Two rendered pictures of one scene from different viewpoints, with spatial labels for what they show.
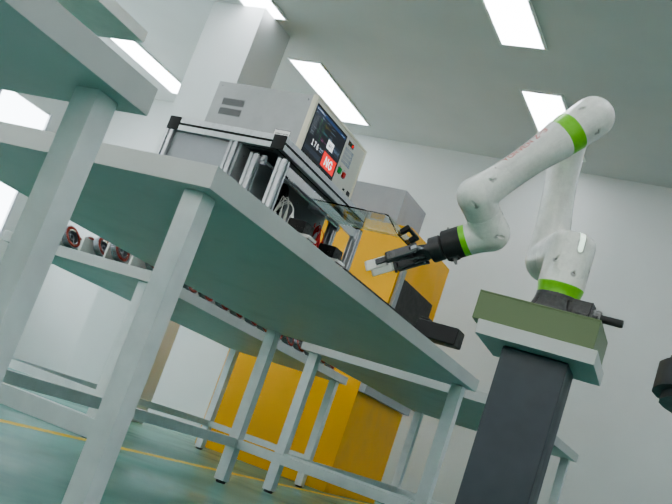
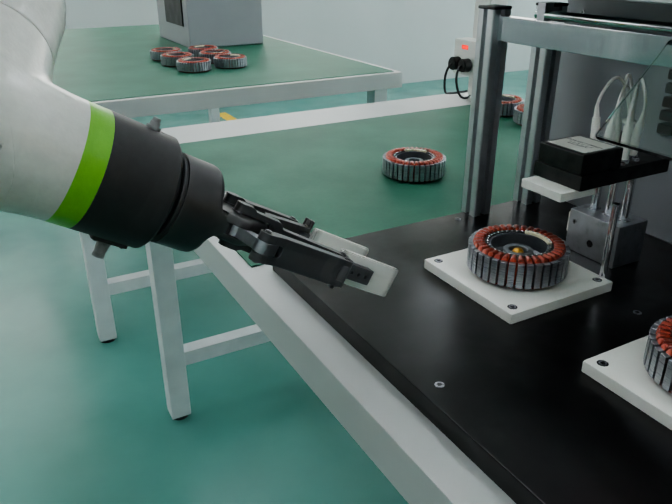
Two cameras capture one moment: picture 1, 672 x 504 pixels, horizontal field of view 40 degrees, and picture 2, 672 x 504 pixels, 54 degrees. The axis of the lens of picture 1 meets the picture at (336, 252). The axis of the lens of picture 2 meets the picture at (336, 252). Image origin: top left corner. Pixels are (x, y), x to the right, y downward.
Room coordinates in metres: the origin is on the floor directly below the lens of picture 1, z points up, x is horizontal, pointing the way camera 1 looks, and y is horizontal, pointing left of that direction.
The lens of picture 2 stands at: (2.98, -0.62, 1.12)
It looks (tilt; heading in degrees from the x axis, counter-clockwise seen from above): 25 degrees down; 124
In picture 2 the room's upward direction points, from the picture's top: straight up
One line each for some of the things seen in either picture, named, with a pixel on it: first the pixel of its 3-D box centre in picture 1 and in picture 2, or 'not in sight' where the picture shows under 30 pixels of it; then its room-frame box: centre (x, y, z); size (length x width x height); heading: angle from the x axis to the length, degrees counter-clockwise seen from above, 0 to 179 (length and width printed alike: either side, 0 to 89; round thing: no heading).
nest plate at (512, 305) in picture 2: not in sight; (514, 274); (2.78, 0.06, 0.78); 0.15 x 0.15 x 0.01; 63
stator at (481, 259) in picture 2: not in sight; (517, 255); (2.78, 0.06, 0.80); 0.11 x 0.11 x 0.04
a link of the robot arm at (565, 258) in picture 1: (565, 265); not in sight; (2.51, -0.62, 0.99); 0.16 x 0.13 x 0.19; 7
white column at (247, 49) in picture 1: (179, 205); not in sight; (7.00, 1.26, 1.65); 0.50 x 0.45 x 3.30; 63
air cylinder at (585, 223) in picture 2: not in sight; (604, 233); (2.85, 0.19, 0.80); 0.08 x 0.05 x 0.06; 153
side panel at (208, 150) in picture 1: (185, 183); not in sight; (2.78, 0.51, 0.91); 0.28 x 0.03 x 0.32; 63
